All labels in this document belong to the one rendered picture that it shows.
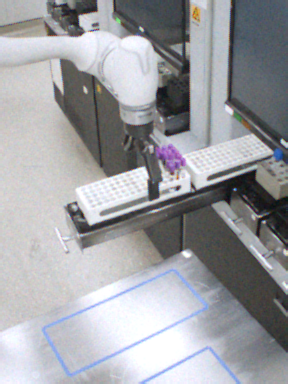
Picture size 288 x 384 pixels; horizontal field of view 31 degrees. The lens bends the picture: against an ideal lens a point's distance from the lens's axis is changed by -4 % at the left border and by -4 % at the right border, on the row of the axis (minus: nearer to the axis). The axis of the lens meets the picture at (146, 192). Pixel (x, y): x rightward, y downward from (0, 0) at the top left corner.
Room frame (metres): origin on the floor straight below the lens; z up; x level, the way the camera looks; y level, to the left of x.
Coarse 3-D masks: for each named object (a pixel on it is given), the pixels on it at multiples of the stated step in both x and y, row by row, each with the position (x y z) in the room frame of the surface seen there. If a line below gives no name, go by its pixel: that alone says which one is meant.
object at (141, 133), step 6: (126, 126) 1.12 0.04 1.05; (132, 126) 1.10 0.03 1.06; (138, 126) 1.10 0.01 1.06; (144, 126) 1.10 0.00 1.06; (150, 126) 1.11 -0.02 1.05; (126, 132) 1.12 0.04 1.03; (132, 132) 1.10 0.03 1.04; (138, 132) 1.10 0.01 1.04; (144, 132) 1.10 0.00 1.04; (150, 132) 1.11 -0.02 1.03; (138, 138) 1.12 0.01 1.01; (144, 138) 1.10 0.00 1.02; (144, 144) 1.10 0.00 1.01
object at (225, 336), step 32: (192, 256) 0.89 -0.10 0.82; (128, 288) 0.80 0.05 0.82; (160, 288) 0.79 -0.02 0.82; (192, 288) 0.79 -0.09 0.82; (224, 288) 0.78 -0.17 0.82; (32, 320) 0.71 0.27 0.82; (64, 320) 0.71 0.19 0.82; (96, 320) 0.71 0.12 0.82; (128, 320) 0.70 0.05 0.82; (160, 320) 0.70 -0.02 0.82; (192, 320) 0.69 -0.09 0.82; (224, 320) 0.69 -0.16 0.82; (256, 320) 0.68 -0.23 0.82; (0, 352) 0.62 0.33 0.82; (32, 352) 0.62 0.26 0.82; (64, 352) 0.62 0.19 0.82; (96, 352) 0.62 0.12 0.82; (128, 352) 0.62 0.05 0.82; (160, 352) 0.61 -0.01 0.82; (192, 352) 0.61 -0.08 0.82; (224, 352) 0.60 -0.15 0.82; (256, 352) 0.60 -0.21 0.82
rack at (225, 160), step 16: (224, 144) 1.29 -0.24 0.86; (240, 144) 1.29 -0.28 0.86; (256, 144) 1.28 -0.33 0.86; (192, 160) 1.23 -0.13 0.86; (208, 160) 1.22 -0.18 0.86; (224, 160) 1.21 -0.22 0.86; (240, 160) 1.21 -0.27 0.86; (256, 160) 1.25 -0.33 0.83; (192, 176) 1.17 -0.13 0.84; (208, 176) 1.21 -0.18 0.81; (224, 176) 1.18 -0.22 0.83
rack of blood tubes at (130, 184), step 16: (128, 176) 1.16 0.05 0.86; (144, 176) 1.16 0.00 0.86; (80, 192) 1.10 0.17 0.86; (96, 192) 1.09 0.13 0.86; (112, 192) 1.09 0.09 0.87; (128, 192) 1.09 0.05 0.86; (144, 192) 1.09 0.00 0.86; (160, 192) 1.13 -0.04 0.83; (176, 192) 1.12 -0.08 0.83; (80, 208) 1.08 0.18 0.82; (96, 208) 1.03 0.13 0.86; (112, 208) 1.09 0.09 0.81; (128, 208) 1.07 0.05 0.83
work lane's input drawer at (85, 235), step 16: (240, 176) 1.20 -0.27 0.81; (192, 192) 1.13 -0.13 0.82; (208, 192) 1.14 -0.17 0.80; (224, 192) 1.16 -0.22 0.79; (64, 208) 1.11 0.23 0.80; (144, 208) 1.08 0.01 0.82; (160, 208) 1.09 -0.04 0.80; (176, 208) 1.10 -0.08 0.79; (192, 208) 1.12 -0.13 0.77; (80, 224) 1.02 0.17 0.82; (96, 224) 1.02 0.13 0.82; (112, 224) 1.03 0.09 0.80; (128, 224) 1.05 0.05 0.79; (144, 224) 1.06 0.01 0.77; (64, 240) 1.03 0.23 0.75; (80, 240) 0.99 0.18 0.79; (96, 240) 1.01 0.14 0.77
